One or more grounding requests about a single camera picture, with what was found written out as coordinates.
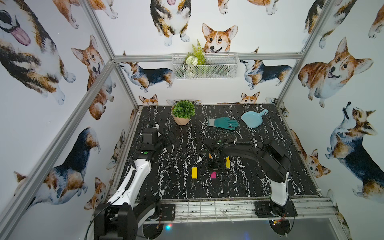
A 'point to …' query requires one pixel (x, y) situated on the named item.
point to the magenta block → (213, 175)
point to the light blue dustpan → (253, 119)
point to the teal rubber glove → (225, 122)
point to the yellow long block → (228, 162)
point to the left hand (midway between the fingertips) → (170, 132)
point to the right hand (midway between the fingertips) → (210, 173)
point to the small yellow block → (194, 172)
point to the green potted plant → (182, 112)
